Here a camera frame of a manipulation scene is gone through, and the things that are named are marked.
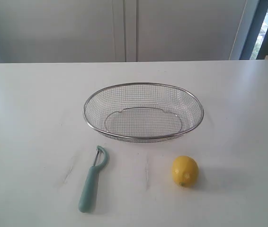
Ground yellow lemon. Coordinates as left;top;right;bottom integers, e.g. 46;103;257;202
171;156;199;187

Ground teal handled peeler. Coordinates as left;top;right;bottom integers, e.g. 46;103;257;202
78;146;109;213

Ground white cabinet doors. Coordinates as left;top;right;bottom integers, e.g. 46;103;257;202
0;0;247;63

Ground oval wire mesh basket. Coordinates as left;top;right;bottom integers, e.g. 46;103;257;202
82;82;204;143

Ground window with dark frame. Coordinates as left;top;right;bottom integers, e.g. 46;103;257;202
240;0;268;60

